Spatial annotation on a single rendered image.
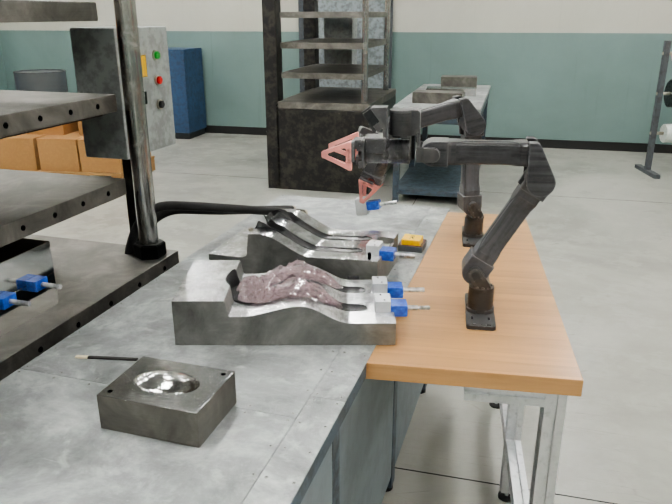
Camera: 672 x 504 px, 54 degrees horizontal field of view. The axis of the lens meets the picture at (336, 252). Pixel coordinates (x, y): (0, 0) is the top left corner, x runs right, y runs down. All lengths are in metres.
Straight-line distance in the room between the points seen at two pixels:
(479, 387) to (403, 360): 0.17
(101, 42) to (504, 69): 6.49
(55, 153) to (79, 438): 5.46
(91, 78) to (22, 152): 4.57
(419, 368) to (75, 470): 0.70
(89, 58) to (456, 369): 1.46
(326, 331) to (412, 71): 6.99
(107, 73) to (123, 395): 1.22
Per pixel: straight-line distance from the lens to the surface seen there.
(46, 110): 1.85
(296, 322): 1.50
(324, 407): 1.30
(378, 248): 1.79
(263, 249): 1.86
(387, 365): 1.45
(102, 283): 2.01
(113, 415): 1.28
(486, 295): 1.67
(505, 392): 1.50
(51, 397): 1.44
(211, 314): 1.51
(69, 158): 6.58
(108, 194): 2.06
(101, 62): 2.23
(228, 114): 9.08
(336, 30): 7.13
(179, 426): 1.21
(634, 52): 8.33
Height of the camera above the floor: 1.51
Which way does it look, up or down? 20 degrees down
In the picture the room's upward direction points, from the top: straight up
